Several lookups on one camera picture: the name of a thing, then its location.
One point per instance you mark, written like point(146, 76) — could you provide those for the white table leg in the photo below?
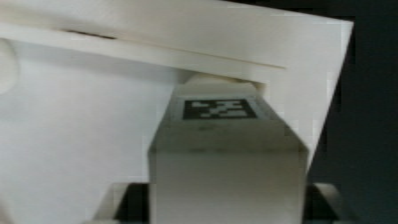
point(228, 158)

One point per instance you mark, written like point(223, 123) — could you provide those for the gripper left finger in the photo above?
point(125, 205)

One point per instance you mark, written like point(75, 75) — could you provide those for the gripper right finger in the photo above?
point(324, 204)

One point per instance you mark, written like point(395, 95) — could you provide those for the white square tabletop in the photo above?
point(97, 55)

